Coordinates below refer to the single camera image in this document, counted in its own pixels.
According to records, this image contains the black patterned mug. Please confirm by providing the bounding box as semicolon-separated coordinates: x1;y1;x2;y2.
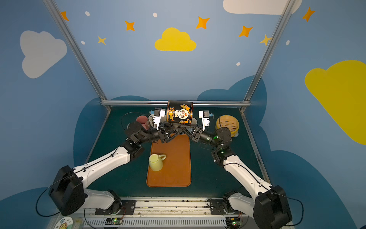
166;100;193;125

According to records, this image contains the pink ghost pattern mug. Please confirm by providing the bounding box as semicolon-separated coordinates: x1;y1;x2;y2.
136;115;150;130

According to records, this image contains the yellow-green ceramic mug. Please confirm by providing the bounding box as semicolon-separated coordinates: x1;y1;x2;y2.
149;154;166;172

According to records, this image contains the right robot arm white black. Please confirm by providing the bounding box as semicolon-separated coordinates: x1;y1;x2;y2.
182;127;293;229

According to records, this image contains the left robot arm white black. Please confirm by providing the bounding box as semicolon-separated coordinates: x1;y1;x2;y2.
49;121;185;216

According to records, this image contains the yellow bamboo steamer basket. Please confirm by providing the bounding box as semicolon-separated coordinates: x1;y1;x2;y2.
215;115;240;137

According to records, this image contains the orange rectangular tray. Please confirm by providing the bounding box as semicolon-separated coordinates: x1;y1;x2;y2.
146;135;192;188

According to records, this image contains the right controller circuit board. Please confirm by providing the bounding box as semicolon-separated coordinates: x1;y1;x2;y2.
225;218;242;229

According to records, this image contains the controller circuit board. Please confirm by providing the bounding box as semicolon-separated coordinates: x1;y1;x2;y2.
225;218;242;229
104;218;123;226

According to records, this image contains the left controller circuit board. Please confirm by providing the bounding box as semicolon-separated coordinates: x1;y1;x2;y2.
104;218;123;226

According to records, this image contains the round green white sticker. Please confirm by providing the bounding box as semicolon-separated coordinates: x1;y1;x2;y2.
54;217;73;229

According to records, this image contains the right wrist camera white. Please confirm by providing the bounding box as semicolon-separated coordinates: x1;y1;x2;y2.
198;110;213;131

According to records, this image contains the left camera black cable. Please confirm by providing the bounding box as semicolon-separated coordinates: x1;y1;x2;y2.
120;111;149;132

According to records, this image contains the aluminium frame back bar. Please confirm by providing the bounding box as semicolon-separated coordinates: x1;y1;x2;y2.
101;100;251;107

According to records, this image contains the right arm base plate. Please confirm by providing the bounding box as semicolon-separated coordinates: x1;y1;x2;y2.
207;198;234;215

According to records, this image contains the aluminium front rail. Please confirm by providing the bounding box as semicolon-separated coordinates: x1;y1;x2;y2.
45;197;295;229

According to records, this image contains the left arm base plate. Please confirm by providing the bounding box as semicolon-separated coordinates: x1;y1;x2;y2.
95;199;136;216

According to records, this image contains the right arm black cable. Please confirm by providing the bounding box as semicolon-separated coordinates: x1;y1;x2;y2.
274;191;305;227

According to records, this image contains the aluminium frame right post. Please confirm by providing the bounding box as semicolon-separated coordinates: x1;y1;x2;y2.
240;0;296;114

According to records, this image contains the aluminium frame post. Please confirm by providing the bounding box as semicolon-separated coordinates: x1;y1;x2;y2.
43;0;107;102
240;0;296;114

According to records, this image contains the aluminium frame left post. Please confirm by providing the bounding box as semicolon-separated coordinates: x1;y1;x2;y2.
43;0;107;102

